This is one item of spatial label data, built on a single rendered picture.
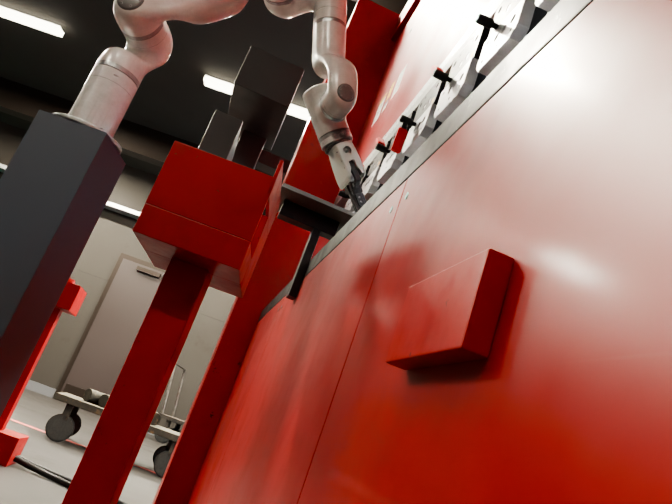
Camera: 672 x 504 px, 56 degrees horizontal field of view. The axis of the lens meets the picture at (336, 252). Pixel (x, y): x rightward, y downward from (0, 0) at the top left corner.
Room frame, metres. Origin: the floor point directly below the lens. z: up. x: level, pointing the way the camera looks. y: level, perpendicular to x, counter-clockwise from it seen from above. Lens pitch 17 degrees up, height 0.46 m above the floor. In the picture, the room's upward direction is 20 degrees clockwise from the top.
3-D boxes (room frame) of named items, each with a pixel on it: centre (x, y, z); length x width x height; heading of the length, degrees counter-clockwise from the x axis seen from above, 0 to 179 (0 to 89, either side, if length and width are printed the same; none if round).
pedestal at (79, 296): (2.98, 1.12, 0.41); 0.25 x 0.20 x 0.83; 99
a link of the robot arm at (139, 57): (1.58, 0.70, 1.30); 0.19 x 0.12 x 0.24; 171
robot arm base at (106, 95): (1.55, 0.71, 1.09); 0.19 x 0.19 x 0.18
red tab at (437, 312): (0.46, -0.09, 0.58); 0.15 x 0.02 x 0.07; 9
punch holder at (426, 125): (1.32, -0.12, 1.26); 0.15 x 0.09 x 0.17; 9
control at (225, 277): (0.98, 0.20, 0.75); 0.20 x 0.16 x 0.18; 1
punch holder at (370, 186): (1.72, -0.06, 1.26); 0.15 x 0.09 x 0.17; 9
